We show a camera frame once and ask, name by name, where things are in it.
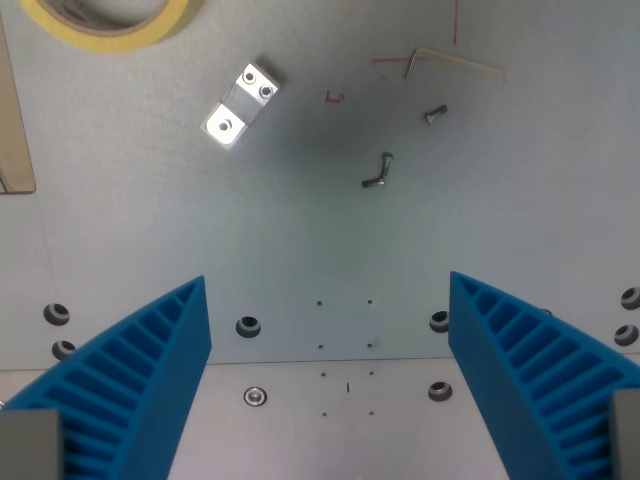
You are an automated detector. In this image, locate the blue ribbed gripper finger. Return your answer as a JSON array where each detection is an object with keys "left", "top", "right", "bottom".
[
  {"left": 447, "top": 270, "right": 640, "bottom": 480},
  {"left": 0, "top": 275, "right": 213, "bottom": 480}
]

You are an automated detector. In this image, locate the brown wooden board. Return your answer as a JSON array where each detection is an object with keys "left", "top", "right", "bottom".
[{"left": 0, "top": 13, "right": 37, "bottom": 196}]

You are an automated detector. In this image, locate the metal hex allen key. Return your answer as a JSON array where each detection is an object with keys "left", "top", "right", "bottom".
[{"left": 404, "top": 47, "right": 504, "bottom": 81}]

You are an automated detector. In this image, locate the yellow masking tape roll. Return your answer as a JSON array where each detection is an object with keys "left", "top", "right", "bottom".
[{"left": 18, "top": 0, "right": 206, "bottom": 55}]

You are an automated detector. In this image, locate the aluminium bracket block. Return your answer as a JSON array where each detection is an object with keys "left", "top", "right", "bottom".
[{"left": 199, "top": 62, "right": 288, "bottom": 152}]

